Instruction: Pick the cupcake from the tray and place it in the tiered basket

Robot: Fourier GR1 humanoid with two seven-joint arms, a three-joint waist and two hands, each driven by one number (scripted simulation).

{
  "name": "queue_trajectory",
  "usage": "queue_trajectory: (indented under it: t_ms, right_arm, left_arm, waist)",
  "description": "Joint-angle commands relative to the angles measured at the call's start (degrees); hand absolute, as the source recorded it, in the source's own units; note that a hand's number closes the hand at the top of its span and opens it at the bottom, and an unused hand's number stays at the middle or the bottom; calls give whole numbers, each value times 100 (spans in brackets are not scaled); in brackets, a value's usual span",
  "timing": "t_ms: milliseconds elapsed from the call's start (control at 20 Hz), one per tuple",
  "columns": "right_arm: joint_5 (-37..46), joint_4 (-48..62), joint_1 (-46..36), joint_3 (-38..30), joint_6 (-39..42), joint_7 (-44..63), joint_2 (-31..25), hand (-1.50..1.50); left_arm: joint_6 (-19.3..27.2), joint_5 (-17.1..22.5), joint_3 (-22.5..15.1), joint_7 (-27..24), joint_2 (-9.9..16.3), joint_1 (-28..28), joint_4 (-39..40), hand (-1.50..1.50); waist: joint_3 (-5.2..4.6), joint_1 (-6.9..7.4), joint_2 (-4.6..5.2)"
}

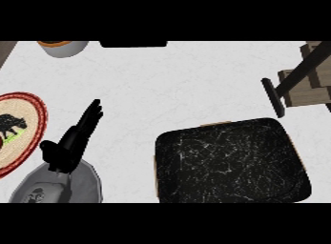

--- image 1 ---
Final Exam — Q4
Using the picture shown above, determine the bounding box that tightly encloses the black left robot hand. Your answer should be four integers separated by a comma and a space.
39, 98, 105, 174

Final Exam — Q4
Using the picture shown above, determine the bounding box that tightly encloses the round woven red-rimmed placemat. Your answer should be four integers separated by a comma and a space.
0, 91, 49, 186

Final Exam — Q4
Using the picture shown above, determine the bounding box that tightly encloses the grey cup with orange rim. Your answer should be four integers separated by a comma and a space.
36, 40, 91, 59

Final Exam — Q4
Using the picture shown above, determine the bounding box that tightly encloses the black marbled square tray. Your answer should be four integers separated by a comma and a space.
154, 117, 314, 204

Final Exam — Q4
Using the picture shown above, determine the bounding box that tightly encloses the wooden tiered basket stand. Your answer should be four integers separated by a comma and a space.
259, 40, 331, 119

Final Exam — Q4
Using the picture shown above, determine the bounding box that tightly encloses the black appliance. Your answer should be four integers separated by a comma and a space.
100, 40, 168, 49

